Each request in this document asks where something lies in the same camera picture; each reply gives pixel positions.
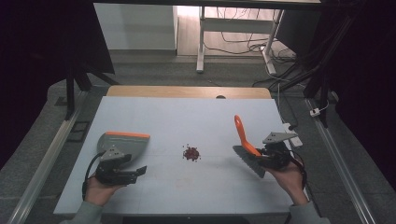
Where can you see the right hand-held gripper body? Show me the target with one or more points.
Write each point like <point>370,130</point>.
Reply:
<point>277,155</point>

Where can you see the small white plug adapter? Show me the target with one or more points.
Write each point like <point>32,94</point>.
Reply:
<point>315,112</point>

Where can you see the pile of red beans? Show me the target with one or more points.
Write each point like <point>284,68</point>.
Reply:
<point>191,153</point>

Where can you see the black metal stand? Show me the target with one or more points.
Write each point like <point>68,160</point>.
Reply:
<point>70,93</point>
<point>316,77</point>

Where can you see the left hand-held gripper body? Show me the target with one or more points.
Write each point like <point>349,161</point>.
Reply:
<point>109,169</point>

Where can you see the white desk frame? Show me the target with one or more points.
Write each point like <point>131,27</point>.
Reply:
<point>236,25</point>

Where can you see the person's left hand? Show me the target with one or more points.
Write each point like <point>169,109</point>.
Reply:
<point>99,193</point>

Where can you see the grey dustpan with orange edge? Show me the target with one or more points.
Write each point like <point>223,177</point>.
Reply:
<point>130,144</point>

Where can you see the wooden table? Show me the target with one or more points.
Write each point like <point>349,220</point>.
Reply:
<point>186,92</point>

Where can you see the white cabinet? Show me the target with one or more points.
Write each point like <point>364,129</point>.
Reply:
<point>137,26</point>

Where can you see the aluminium floor rail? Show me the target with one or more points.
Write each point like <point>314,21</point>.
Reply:
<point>43,161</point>
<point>339,161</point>

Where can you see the white power strip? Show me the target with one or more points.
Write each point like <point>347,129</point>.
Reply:
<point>297,141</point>

